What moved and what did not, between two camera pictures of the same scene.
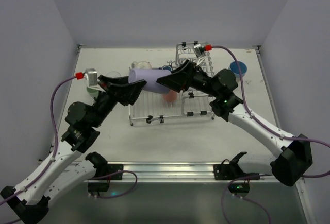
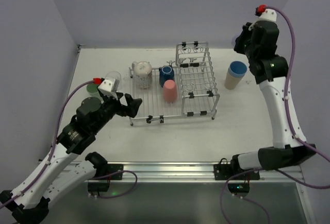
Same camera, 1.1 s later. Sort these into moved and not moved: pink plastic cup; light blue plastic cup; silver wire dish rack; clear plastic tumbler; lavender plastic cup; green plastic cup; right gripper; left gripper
Moved: left gripper; right gripper; lavender plastic cup
Not moved: green plastic cup; silver wire dish rack; light blue plastic cup; clear plastic tumbler; pink plastic cup
